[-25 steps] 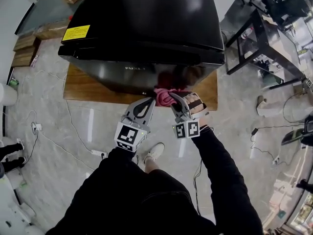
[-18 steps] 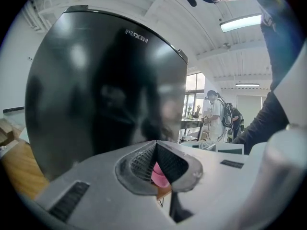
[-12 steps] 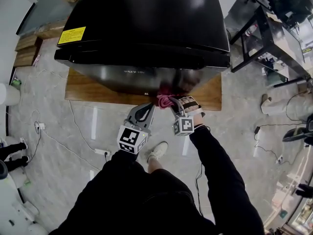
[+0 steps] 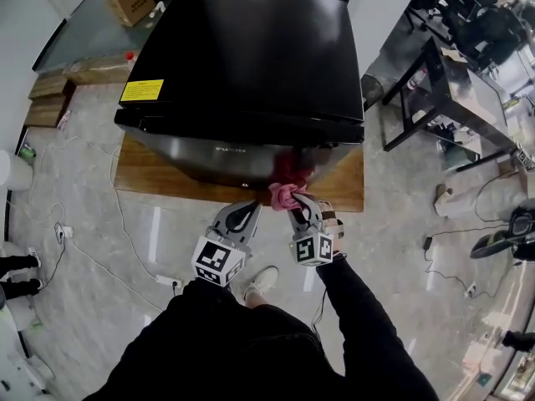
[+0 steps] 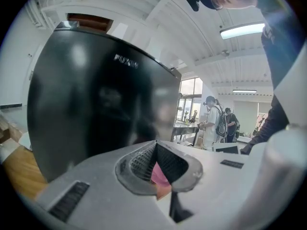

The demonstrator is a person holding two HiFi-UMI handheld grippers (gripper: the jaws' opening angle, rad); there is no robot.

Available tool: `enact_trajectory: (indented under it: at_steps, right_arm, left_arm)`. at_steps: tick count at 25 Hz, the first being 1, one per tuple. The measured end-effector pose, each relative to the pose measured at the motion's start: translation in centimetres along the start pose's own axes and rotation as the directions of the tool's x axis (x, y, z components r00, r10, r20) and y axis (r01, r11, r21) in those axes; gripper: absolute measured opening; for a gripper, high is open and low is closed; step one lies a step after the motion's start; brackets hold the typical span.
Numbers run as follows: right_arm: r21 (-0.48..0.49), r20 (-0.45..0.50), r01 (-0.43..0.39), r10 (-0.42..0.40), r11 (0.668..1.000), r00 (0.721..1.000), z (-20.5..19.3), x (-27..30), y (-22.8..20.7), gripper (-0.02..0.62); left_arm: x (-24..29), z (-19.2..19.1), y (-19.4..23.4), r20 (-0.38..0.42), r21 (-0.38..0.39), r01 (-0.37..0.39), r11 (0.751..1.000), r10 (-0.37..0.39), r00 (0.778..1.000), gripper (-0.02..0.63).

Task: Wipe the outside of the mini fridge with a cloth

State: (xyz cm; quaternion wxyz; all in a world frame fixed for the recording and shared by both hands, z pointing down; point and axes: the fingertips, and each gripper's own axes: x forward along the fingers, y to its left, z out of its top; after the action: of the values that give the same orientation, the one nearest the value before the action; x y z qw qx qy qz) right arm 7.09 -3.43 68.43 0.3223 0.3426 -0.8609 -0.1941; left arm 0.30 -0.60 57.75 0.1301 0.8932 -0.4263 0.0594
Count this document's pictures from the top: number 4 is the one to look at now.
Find black round device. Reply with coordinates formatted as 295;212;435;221
470;230;513;261

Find wooden platform board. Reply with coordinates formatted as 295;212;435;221
113;134;365;213

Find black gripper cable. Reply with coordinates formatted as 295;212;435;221
311;288;329;333

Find person's right hand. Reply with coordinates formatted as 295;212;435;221
312;200;344;241

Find black mini fridge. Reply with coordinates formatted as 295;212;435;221
113;0;367;191

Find white cable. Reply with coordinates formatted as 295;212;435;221
24;135;168;312

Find wooden steps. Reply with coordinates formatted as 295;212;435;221
23;75;77;129

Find red-labelled white bottle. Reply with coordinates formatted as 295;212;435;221
407;68;430;91

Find person's right shoe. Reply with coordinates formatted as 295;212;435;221
242;265;280;304

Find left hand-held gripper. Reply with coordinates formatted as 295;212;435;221
191;200;263;287

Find person's black clothed torso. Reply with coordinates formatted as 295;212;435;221
83;290;440;401

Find black metal table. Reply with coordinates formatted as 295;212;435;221
382;35;519;173

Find black grey backpack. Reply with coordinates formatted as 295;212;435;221
507;206;535;262

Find person's left forearm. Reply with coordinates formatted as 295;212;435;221
166;277;247;333

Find pink cloth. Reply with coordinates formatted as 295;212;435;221
267;181;314;212

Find black mesh trash basket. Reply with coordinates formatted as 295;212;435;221
361;73;384;108

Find worn wooden ledge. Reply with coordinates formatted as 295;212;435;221
62;54;135;86

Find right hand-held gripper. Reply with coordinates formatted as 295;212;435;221
288;194;335;267

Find person's right forearm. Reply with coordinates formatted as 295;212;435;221
315;251;402;350

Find brown cardboard box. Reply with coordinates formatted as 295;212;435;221
103;0;156;28

